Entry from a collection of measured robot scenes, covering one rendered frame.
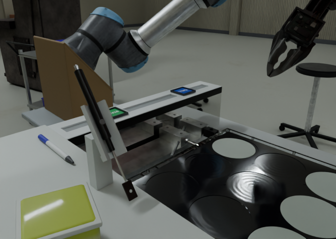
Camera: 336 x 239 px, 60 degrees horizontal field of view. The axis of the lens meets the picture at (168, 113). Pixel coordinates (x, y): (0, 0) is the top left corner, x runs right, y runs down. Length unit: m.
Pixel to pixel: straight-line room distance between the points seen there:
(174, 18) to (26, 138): 0.69
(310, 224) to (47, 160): 0.45
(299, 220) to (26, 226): 0.40
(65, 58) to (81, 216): 0.72
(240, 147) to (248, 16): 9.97
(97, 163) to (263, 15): 10.02
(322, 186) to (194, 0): 0.75
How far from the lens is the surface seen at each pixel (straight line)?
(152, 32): 1.12
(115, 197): 0.44
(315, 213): 0.56
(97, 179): 0.45
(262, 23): 10.37
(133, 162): 0.68
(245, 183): 0.59
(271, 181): 0.61
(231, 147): 0.71
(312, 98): 2.79
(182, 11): 1.11
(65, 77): 1.00
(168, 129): 0.77
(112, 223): 0.40
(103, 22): 1.10
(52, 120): 1.13
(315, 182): 0.64
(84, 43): 1.06
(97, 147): 0.42
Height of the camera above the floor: 1.23
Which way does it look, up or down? 22 degrees down
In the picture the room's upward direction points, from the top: straight up
